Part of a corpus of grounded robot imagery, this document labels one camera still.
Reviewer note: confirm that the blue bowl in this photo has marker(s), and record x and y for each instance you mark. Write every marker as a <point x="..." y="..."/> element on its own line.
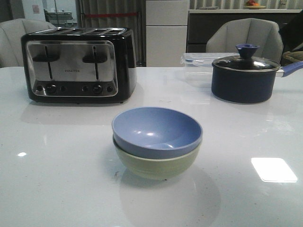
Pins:
<point x="156" y="132"/>

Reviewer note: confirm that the green bowl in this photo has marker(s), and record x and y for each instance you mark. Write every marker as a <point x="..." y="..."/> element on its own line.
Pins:
<point x="156" y="169"/>

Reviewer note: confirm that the clear plastic container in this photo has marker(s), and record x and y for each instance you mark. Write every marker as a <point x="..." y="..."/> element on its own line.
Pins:
<point x="198" y="68"/>

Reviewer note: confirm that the black and steel toaster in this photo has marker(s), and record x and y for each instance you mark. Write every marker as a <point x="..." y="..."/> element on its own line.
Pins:
<point x="80" y="65"/>

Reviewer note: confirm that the white cabinet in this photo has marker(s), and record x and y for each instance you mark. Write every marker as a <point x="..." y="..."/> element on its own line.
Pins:
<point x="166" y="32"/>

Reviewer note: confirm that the dark blue saucepan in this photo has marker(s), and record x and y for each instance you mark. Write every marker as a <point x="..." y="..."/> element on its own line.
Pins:
<point x="248" y="87"/>

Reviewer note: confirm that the dark counter unit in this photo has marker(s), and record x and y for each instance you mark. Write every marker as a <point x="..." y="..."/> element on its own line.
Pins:
<point x="203" y="24"/>

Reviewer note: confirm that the grey chair right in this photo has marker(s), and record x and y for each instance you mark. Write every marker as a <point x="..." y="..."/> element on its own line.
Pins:
<point x="263" y="33"/>

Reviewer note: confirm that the grey chair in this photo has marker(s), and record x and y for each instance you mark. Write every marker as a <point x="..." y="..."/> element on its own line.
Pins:
<point x="263" y="33"/>
<point x="10" y="39"/>

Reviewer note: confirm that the glass pot lid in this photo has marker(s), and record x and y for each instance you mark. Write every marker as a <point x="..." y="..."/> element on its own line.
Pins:
<point x="246" y="61"/>

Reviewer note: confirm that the fruit plate on counter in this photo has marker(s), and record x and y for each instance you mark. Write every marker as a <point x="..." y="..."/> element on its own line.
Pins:
<point x="252" y="4"/>

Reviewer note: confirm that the grey chair left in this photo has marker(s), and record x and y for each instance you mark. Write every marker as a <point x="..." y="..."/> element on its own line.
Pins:
<point x="10" y="39"/>

